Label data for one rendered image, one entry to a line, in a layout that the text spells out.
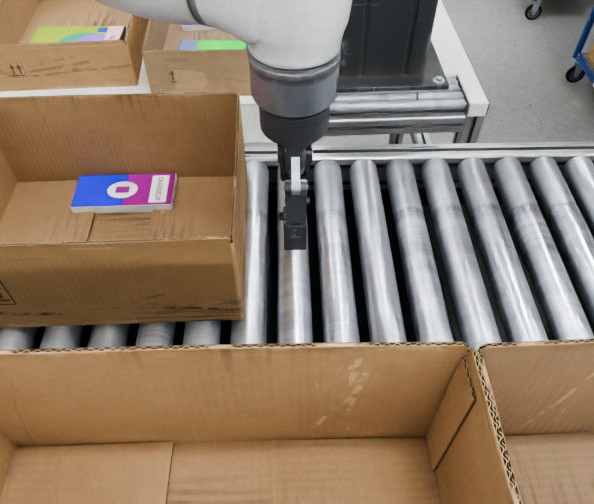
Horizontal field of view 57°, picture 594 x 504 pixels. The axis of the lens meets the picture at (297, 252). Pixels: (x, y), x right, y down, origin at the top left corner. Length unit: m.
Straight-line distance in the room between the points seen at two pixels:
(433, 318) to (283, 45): 0.44
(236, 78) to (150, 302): 0.54
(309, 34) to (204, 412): 0.33
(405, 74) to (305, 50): 0.71
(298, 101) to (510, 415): 0.34
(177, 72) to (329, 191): 0.40
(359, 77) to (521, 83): 1.63
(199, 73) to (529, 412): 0.85
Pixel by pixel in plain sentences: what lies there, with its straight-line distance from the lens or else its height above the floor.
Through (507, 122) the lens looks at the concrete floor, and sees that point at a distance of 2.49.
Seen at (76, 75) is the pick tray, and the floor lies 0.78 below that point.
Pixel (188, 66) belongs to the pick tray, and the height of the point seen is 0.82.
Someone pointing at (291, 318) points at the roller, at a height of 0.75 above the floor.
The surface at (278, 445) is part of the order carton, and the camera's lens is 0.54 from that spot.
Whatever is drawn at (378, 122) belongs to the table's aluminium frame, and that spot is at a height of 0.71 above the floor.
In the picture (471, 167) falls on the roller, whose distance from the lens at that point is 1.02.
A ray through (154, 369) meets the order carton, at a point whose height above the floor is 1.02.
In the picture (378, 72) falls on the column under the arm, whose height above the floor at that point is 0.77.
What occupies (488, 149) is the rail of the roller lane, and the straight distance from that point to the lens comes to 1.09.
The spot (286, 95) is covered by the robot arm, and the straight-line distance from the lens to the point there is 0.54.
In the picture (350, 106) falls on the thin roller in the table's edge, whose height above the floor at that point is 0.75.
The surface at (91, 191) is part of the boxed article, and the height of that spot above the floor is 0.77.
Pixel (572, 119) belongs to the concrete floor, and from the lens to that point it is 2.61.
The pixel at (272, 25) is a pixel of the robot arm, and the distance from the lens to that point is 0.50.
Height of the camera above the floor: 1.39
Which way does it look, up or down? 50 degrees down
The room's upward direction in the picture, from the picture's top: straight up
